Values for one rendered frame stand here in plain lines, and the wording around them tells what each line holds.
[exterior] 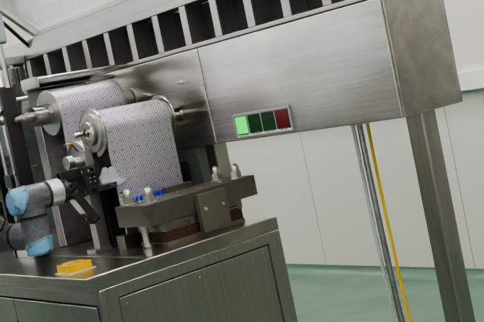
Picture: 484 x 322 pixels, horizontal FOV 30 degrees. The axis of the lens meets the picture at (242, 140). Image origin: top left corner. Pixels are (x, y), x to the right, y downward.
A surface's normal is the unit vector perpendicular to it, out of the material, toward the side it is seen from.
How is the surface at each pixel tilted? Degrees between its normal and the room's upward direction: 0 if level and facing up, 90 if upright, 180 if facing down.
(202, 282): 90
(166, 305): 90
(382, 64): 90
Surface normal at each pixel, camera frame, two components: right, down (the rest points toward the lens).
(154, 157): 0.63, -0.09
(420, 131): -0.75, 0.18
